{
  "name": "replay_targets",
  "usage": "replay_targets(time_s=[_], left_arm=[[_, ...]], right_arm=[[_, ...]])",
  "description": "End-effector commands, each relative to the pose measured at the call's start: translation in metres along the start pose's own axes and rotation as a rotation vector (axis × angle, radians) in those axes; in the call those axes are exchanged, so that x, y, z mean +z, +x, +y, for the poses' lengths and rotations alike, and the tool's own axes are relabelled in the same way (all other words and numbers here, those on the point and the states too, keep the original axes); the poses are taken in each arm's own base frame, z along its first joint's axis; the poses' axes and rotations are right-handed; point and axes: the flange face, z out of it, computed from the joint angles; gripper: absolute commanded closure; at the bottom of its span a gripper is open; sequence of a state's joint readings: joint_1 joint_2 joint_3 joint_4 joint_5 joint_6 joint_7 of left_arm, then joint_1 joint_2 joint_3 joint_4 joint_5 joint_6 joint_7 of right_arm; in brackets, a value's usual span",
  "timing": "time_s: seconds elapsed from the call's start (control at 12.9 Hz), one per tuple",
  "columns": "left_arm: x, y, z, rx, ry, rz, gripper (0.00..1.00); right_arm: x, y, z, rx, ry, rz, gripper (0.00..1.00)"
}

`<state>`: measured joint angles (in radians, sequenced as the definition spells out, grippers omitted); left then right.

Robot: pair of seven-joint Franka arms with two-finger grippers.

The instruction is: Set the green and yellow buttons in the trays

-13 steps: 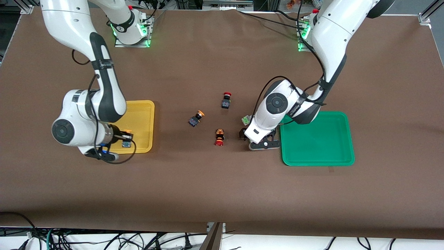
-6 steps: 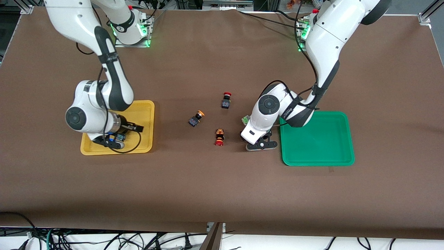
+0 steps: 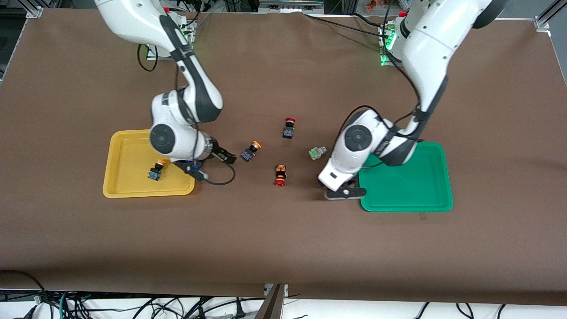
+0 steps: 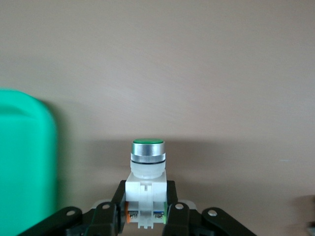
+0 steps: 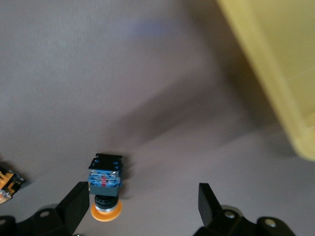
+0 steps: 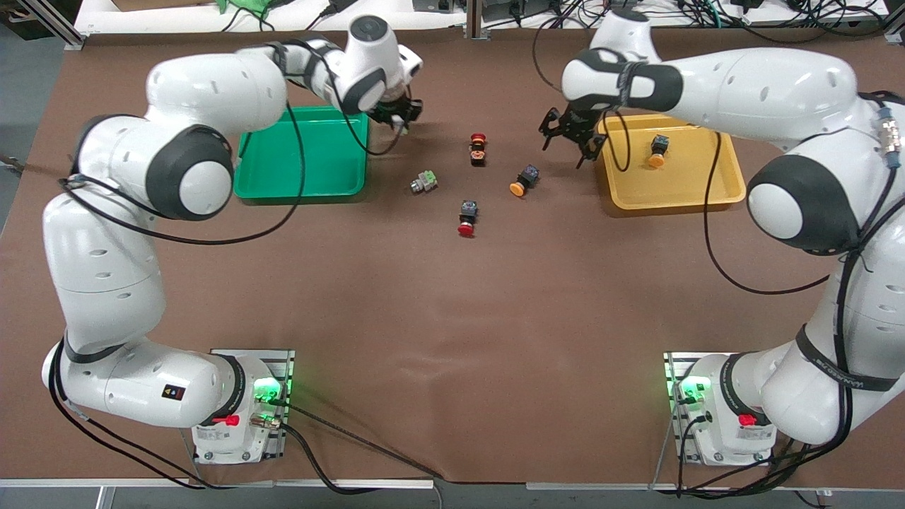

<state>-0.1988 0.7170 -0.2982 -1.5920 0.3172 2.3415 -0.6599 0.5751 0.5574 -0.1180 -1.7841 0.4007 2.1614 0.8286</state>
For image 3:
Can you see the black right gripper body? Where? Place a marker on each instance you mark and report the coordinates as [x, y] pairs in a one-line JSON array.
[[218, 151]]

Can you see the yellow push button switch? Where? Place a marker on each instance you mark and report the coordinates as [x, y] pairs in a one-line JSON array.
[[248, 154], [155, 173]]

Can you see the green push button switch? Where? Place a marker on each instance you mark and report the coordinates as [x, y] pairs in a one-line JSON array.
[[315, 153]]

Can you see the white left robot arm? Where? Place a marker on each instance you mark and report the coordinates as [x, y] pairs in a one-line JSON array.
[[425, 44]]

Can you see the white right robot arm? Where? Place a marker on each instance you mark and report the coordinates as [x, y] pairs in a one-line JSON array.
[[133, 17]]

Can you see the green plastic tray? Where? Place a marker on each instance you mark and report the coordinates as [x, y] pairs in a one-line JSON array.
[[407, 190]]

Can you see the red orange-striped emergency button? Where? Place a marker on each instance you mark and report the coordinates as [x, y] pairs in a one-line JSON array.
[[280, 175]]

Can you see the red mushroom push button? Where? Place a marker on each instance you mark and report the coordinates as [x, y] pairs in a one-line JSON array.
[[288, 132]]

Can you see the yellow plastic tray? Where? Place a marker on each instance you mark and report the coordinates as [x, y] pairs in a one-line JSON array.
[[128, 177]]

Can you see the brown table cover sheet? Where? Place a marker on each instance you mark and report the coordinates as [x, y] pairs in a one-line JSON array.
[[283, 243]]

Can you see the wooden table support beam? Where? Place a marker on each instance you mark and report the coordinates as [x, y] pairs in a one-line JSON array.
[[270, 308]]

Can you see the grey background device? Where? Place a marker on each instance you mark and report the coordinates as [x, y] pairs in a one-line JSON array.
[[290, 5]]

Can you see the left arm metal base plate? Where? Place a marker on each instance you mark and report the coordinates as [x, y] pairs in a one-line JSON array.
[[386, 62]]

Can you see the aluminium frame corner bracket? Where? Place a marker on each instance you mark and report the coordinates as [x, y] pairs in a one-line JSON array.
[[34, 12], [542, 24]]

